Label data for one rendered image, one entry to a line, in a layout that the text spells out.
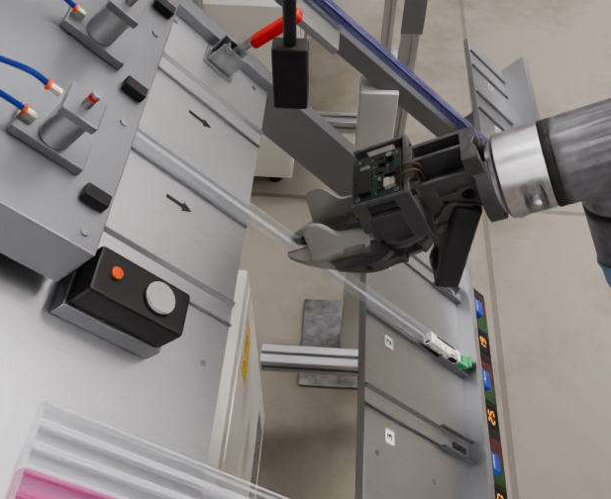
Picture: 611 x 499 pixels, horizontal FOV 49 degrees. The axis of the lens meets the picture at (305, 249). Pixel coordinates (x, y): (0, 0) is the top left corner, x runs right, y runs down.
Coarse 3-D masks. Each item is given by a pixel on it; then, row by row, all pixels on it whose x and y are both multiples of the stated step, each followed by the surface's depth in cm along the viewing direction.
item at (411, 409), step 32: (416, 256) 86; (384, 288) 78; (416, 288) 83; (448, 288) 90; (384, 320) 75; (416, 320) 80; (448, 320) 86; (384, 352) 72; (416, 352) 77; (384, 384) 70; (416, 384) 75; (448, 384) 80; (384, 416) 68; (416, 416) 72; (448, 416) 77; (384, 448) 66; (416, 448) 70; (448, 448) 73; (384, 480) 64; (416, 480) 68; (448, 480) 72
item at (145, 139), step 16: (144, 128) 56; (144, 144) 56; (160, 144) 57; (160, 160) 58; (176, 160) 58; (192, 176) 59; (208, 176) 60; (208, 192) 60; (224, 192) 61; (240, 208) 62; (256, 208) 64; (256, 224) 64; (272, 224) 64; (288, 240) 65; (336, 272) 69; (352, 288) 71; (368, 288) 72; (368, 304) 73; (384, 304) 74; (400, 320) 75; (416, 336) 77; (464, 368) 83
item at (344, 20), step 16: (320, 0) 81; (336, 16) 83; (352, 32) 85; (368, 48) 86; (384, 48) 88; (400, 64) 89; (416, 80) 90; (432, 96) 92; (448, 112) 94; (464, 128) 96
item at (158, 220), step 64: (192, 64) 67; (192, 128) 63; (256, 128) 71; (128, 192) 54; (192, 192) 60; (128, 256) 51; (192, 256) 56; (0, 320) 42; (64, 320) 45; (192, 320) 54; (0, 384) 40; (64, 384) 43; (128, 384) 47; (192, 384) 51; (0, 448) 39; (192, 448) 49
